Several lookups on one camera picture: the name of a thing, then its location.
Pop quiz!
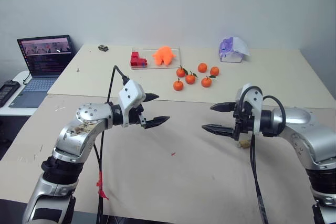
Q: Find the open grey laptop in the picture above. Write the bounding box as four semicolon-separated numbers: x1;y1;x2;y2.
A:
8;35;77;109

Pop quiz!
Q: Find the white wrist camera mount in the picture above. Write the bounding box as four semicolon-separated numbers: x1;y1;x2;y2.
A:
236;83;264;136
118;79;146;128

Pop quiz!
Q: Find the black handheld device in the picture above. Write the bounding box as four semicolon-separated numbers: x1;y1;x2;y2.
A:
0;80;22;108

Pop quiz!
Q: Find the orange tangerine with leaf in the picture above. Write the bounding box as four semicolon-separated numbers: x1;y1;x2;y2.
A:
176;66;189;78
201;75;217;88
185;71;198;85

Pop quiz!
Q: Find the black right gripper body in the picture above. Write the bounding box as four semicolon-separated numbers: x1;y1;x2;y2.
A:
232;100;254;141

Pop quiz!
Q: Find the clear plastic tray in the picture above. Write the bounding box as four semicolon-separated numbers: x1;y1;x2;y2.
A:
130;48;182;71

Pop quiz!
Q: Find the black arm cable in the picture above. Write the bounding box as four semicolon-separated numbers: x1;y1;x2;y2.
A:
96;65;131;224
237;85;287;224

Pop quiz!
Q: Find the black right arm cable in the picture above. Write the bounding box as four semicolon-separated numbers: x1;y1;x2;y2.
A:
237;85;287;224

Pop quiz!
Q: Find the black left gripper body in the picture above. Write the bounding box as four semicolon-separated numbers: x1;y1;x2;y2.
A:
128;104;148;130

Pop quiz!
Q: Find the red tape on cable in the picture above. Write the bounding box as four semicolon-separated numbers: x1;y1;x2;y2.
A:
95;170;110;201

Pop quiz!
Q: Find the orange plush toy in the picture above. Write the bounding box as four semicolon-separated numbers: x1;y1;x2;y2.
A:
152;46;177;66

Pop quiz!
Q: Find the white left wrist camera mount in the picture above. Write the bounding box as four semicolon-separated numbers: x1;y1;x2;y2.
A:
118;79;146;128

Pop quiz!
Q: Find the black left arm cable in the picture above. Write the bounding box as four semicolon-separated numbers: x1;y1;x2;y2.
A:
96;65;131;224

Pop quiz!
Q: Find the red block toy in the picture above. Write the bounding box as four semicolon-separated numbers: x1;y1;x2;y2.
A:
130;50;149;68

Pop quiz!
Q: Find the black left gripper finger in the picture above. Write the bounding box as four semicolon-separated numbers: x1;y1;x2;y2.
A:
144;115;171;130
143;93;160;103

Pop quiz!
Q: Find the white side table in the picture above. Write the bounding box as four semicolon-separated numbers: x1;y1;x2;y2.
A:
0;70;40;117

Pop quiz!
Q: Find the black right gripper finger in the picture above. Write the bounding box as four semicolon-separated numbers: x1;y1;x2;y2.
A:
201;124;235;138
209;102;238;113

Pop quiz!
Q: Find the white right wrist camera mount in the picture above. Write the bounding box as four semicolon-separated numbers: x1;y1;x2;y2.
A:
236;83;264;136

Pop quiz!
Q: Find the purple white tissue pack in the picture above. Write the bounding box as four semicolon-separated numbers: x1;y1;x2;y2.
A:
218;36;251;64

